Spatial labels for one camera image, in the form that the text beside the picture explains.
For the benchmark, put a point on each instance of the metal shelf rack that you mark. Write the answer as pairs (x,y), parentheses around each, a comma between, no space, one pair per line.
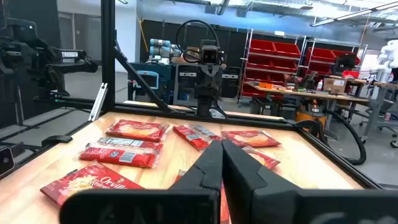
(311,49)
(270,55)

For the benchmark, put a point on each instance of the blue teach pendant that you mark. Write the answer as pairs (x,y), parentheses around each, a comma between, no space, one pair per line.
(148,80)

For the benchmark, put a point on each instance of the dark blue cabinet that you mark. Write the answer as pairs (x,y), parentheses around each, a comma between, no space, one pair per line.
(164,74)

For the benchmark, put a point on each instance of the cardboard box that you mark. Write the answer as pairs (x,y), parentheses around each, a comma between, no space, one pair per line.
(334,85)

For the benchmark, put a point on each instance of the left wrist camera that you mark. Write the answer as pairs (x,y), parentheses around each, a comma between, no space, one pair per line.
(210,56)

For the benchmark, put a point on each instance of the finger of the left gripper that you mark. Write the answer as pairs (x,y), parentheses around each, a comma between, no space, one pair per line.
(204,79)
(216,79)

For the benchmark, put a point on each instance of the black table-level camera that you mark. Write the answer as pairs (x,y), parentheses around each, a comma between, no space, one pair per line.
(5,160)

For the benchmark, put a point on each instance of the wooden workbench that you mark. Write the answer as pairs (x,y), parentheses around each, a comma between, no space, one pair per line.
(311,95)

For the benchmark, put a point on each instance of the wooden work table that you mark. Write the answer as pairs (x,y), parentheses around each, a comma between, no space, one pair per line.
(382,84)

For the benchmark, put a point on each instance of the silver aluminium bar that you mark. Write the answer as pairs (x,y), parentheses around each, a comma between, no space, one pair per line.
(98,102)

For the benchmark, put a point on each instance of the small orange box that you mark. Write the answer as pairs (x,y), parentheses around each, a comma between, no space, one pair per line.
(265,85)

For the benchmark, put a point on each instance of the black rail clamp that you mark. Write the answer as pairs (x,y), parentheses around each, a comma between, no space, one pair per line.
(56,140)

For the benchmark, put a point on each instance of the black background robot arm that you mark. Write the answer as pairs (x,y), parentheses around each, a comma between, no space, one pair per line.
(49,67)

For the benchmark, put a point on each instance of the red storage bin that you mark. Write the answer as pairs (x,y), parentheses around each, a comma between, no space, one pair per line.
(256,76)
(320,55)
(259,62)
(252,91)
(317,68)
(283,65)
(262,46)
(350,74)
(286,49)
(337,53)

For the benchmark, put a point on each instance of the red black power drill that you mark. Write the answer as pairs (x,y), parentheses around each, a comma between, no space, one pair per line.
(292,81)

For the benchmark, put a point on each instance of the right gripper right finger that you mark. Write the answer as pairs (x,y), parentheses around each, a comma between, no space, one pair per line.
(295,208)

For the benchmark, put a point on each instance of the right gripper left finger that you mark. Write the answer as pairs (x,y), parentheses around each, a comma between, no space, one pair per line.
(140,205)

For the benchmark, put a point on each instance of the orange shop vacuum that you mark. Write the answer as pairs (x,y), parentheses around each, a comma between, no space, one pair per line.
(311,117)

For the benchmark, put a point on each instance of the black equipment cabinet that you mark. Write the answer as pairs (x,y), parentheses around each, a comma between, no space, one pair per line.
(185,84)

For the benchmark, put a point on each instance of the white humanoid robot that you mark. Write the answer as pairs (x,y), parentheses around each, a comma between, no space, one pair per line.
(388,59)

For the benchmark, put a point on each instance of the white plastic bottle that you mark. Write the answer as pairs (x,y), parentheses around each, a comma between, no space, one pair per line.
(320,86)

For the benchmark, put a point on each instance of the black bulky device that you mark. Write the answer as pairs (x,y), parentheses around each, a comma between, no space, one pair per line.
(344,62)

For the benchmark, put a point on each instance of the red Orville popcorn bag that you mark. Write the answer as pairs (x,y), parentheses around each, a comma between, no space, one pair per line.
(90,182)
(136,130)
(194,137)
(252,138)
(262,158)
(179,175)
(121,155)

